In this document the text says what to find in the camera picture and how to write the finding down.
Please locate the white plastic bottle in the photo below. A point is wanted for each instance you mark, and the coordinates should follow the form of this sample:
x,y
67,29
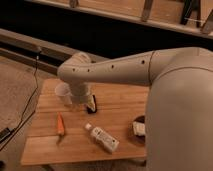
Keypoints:
x,y
103,138

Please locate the orange carrot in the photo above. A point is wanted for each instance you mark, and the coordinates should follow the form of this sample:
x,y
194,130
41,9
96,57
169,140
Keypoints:
x,y
60,128

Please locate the white sponge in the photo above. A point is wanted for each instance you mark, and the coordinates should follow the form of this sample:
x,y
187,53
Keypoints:
x,y
139,129

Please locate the black rectangular box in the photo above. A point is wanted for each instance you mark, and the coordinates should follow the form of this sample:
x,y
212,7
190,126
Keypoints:
x,y
91,105

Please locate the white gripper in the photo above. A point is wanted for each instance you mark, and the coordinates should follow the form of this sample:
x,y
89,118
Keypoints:
x,y
81,93

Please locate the dark brown bowl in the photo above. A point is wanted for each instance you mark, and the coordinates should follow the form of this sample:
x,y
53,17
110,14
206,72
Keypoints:
x,y
140,119

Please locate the wooden table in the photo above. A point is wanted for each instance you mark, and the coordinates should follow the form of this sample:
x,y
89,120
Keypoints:
x,y
117,107

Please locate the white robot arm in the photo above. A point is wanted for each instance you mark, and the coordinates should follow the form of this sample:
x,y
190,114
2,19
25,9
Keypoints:
x,y
179,108

